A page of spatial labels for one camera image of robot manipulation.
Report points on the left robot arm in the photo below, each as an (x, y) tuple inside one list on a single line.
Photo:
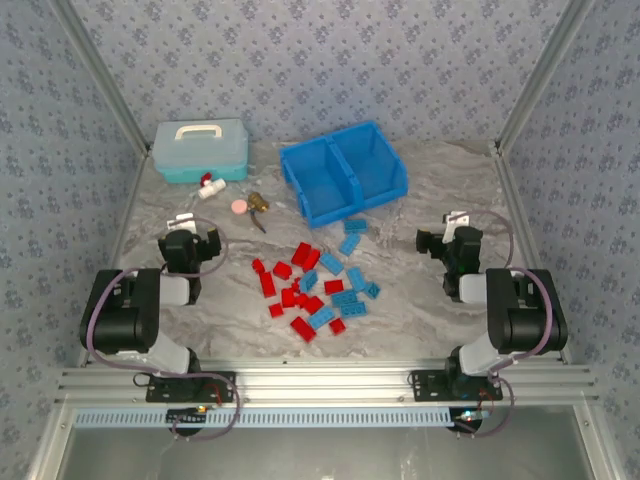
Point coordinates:
[(125, 320)]

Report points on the pink round disc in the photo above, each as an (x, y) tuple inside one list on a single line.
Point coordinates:
[(239, 207)]

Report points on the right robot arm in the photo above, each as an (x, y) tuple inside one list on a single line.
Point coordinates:
[(525, 320)]

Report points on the aluminium frame leg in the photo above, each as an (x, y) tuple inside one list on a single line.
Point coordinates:
[(595, 440), (50, 440)]

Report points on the black electronics board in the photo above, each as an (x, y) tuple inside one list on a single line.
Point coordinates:
[(470, 416), (182, 416)]

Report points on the light blue storage box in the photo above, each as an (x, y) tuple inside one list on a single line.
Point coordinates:
[(200, 155)]

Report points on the long red lego brick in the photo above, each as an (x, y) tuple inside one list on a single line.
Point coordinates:
[(267, 283), (303, 329)]

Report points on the blue plastic bin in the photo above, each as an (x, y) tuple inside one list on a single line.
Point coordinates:
[(320, 180), (372, 160)]

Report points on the aluminium frame post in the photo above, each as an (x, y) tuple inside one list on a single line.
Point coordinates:
[(541, 75), (102, 75)]

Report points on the aluminium side rail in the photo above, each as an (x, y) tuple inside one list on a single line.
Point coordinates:
[(514, 200), (129, 210)]

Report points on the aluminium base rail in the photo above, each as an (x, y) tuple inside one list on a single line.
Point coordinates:
[(320, 382)]

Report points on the brass valve fitting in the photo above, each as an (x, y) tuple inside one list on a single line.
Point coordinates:
[(257, 201)]

